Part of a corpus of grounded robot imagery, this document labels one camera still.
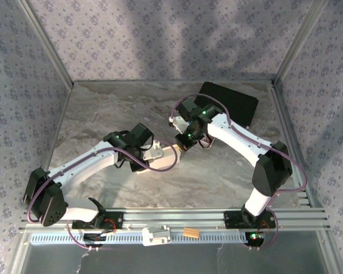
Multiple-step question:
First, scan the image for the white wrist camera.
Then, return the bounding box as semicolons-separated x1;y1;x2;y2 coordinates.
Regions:
168;115;186;134
142;139;164;160

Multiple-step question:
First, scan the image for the controller board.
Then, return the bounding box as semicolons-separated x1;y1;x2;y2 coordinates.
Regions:
82;232;106;248
244;231;266;248

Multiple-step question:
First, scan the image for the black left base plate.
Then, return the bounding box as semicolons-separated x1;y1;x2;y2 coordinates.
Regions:
71;211;124;231

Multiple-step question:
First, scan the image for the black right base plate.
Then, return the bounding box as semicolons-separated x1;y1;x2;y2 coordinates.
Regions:
224;210;276;229

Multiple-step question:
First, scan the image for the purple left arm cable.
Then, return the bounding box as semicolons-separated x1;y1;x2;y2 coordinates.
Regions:
26;147;178;252

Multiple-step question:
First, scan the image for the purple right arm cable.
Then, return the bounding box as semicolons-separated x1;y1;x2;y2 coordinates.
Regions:
171;93;308;252

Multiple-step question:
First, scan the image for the white plastic bracket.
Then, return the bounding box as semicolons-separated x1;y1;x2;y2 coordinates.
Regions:
142;225;172;247

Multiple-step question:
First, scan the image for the aluminium side rail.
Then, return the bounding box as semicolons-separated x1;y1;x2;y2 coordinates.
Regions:
270;81;318;209
33;84;74;209

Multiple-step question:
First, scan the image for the aluminium mounting rail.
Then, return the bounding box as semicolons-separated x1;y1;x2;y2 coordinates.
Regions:
19;208;331;231

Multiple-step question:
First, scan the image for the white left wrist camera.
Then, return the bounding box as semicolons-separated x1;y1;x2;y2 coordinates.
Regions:
142;139;164;160

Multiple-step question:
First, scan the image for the right controller board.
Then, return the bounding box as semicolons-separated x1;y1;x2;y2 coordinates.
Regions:
244;231;266;248

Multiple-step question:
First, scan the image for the black hard case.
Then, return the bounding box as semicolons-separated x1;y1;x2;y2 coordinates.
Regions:
194;82;260;128

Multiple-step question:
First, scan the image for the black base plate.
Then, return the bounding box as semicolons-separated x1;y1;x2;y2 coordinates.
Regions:
71;211;124;231
224;210;276;229

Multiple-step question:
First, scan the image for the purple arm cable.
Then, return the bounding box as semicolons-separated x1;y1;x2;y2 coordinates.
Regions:
26;147;178;252
171;93;308;252

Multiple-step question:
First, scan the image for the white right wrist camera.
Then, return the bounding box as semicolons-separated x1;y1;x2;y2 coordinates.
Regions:
168;115;186;134

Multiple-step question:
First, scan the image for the white paper box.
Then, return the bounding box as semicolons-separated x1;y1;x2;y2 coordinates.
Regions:
135;144;181;175

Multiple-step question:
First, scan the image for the aluminium frame post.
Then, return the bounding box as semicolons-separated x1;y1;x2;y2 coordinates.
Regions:
16;0;75;88
272;0;330;88

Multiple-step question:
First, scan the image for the left controller board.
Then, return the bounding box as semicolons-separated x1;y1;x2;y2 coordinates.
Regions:
82;232;106;248

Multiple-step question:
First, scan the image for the grey slotted cable duct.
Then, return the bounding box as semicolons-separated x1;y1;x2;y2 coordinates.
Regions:
30;230;264;245

